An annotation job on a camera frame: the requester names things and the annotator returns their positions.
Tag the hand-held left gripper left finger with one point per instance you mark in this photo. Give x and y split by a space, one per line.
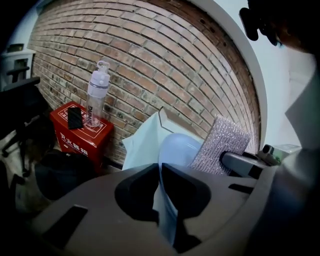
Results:
100 200

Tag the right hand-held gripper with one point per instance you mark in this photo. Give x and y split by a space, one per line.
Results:
305 112

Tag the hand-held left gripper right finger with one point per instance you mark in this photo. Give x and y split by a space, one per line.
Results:
220 197

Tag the large light blue plate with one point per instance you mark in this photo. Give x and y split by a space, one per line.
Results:
180 147

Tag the black backpack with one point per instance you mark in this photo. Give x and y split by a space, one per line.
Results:
62 172

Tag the red box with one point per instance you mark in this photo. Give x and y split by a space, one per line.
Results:
82 147

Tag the pale green tablecloth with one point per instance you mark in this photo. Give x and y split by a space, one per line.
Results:
142 145

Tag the black ribbed flat case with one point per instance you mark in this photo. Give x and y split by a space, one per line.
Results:
75 118

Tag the clear bottle with lilac lid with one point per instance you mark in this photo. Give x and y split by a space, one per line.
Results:
96 100

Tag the black office chair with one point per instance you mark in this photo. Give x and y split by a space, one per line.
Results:
18 70
20 105

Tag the white desk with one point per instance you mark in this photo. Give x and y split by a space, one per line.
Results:
17 58

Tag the yellow and black box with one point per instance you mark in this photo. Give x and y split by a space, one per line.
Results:
15 48

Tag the black head-worn camera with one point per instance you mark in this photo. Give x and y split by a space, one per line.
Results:
250 22

